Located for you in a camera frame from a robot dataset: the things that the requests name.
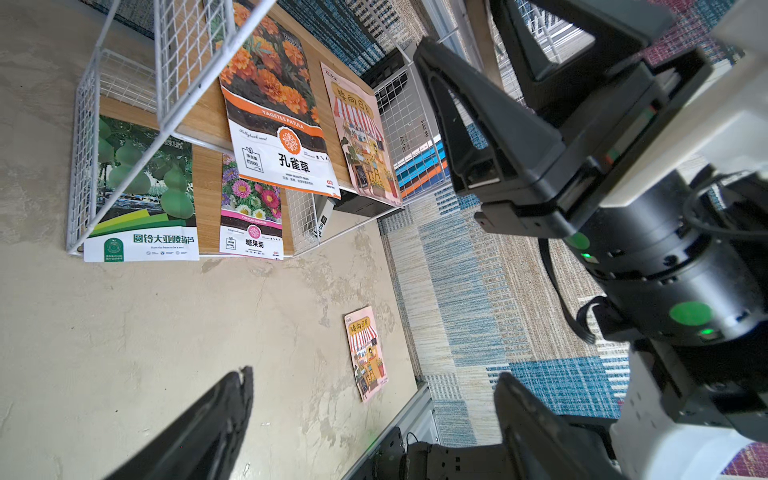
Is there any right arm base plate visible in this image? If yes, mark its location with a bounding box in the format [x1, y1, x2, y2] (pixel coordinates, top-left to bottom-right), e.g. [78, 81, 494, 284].
[346, 427, 518, 480]

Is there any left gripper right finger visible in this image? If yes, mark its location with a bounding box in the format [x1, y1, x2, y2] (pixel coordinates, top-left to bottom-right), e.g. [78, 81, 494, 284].
[494, 372, 623, 479]

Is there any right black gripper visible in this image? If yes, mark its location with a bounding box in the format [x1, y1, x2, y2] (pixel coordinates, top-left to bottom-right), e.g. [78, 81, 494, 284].
[414, 1, 712, 239]

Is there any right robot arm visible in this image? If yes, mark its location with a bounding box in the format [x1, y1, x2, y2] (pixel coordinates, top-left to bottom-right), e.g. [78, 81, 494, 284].
[400, 1, 767, 479]

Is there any green gourd seed bag bottom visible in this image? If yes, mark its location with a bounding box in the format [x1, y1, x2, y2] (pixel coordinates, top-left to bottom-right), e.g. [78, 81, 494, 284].
[82, 116, 199, 263]

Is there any black file organizer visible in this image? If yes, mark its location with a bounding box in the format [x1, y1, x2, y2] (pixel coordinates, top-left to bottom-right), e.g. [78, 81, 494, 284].
[335, 50, 449, 218]

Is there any black white remote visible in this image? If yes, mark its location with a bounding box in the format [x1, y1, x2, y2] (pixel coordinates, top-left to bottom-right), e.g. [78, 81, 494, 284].
[313, 195, 337, 240]

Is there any orange marigold seed bag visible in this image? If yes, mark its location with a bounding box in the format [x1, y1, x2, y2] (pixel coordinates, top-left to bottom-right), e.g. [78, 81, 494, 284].
[219, 15, 341, 199]

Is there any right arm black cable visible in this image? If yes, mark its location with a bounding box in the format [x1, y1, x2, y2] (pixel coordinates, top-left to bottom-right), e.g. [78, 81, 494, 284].
[536, 239, 607, 346]

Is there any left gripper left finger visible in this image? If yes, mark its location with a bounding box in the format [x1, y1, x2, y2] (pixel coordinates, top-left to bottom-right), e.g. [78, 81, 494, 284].
[108, 366, 254, 479]

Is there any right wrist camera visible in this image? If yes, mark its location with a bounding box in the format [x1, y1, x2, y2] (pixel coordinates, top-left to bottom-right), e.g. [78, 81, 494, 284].
[601, 1, 767, 208]

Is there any pink flower seed bag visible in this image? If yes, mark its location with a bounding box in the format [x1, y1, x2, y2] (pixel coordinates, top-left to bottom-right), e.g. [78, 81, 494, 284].
[219, 154, 284, 261]

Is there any white wire three-tier shelf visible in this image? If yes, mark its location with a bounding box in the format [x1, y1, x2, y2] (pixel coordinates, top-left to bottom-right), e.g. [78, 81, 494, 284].
[64, 0, 457, 259]

